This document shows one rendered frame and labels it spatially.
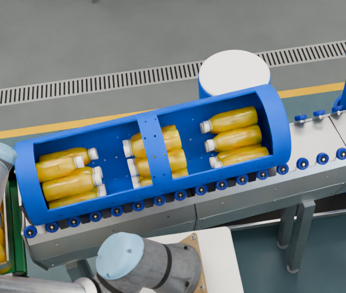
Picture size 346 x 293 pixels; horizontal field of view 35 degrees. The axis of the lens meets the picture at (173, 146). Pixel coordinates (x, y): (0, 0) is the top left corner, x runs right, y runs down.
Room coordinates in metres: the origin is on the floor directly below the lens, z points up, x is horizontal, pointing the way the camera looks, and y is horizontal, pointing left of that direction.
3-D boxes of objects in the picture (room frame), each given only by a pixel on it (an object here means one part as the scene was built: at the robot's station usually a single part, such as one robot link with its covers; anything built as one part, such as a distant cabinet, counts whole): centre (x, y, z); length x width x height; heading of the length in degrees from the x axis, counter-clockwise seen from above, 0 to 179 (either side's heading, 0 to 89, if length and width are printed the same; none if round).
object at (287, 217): (1.28, -0.50, 0.31); 0.06 x 0.06 x 0.63; 9
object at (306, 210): (1.14, -0.52, 0.31); 0.06 x 0.06 x 0.63; 9
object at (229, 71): (1.51, -0.27, 1.03); 0.28 x 0.28 x 0.01
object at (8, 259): (1.04, 0.60, 0.96); 0.40 x 0.01 x 0.03; 9
